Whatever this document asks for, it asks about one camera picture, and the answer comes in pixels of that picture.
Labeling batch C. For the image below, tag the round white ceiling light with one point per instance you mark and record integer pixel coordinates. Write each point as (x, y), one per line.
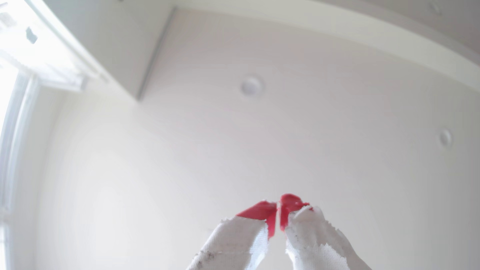
(445, 138)
(251, 86)

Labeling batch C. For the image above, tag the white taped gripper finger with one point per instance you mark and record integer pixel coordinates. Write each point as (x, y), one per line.
(236, 243)
(315, 243)

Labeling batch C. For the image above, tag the white window blind box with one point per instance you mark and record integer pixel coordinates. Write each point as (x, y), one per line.
(41, 48)

